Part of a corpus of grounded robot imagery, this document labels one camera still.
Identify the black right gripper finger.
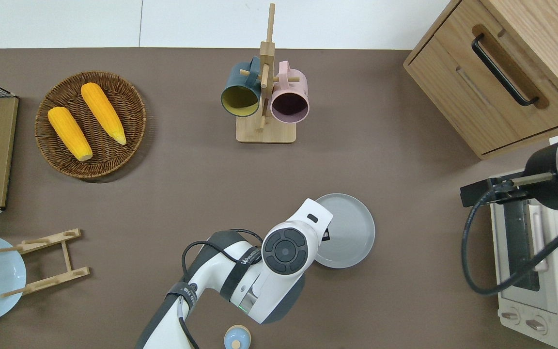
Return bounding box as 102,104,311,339
460,179,492,207
495,191,527,204

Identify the brown table mat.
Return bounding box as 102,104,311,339
0,47,558,349

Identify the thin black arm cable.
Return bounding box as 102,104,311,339
180,228,265,349

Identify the wooden plate rack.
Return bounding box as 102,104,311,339
0,228,91,298

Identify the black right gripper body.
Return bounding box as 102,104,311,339
490,144,558,210

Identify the teal blue mug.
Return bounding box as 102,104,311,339
220,56,263,118

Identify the brown wicker basket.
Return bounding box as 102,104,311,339
34,71,147,179

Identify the gray round plate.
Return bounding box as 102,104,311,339
313,193,376,270

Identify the light wooden drawer cabinet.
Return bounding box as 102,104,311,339
403,0,558,160

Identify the black velcro cable strap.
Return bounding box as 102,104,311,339
165,283,198,308
220,245,263,303

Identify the black cabinet drawer handle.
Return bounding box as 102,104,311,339
471,33,540,107

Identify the white oven door handle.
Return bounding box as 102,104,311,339
528,203,550,273

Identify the wooden mug rack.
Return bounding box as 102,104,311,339
235,2,301,144

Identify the yellow corn cob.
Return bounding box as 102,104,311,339
80,82,127,146
47,106,93,162

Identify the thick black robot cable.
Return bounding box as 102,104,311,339
462,188,558,296

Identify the pink mug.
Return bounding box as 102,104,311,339
269,61,310,125

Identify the white toaster oven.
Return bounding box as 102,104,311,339
488,132,558,349

